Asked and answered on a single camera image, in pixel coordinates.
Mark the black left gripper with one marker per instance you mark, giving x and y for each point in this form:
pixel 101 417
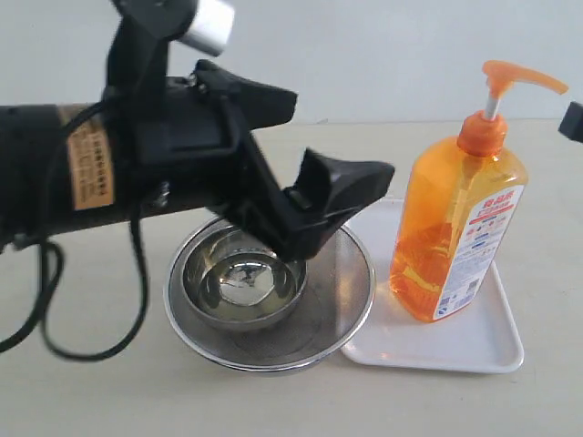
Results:
pixel 197 149

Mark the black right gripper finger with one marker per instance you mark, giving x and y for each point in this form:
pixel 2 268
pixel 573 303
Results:
pixel 571 125

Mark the orange pump soap bottle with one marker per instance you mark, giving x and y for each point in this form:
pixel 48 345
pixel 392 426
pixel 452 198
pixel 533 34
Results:
pixel 461 197

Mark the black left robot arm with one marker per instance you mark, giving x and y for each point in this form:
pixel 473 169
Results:
pixel 56 182

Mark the small stainless steel bowl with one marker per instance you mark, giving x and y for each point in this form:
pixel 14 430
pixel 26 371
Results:
pixel 235 283

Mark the steel mesh strainer basket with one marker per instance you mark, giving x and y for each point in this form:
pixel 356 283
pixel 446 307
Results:
pixel 335 302

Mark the white rectangular plastic tray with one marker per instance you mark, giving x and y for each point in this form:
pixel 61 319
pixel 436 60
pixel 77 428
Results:
pixel 481 338

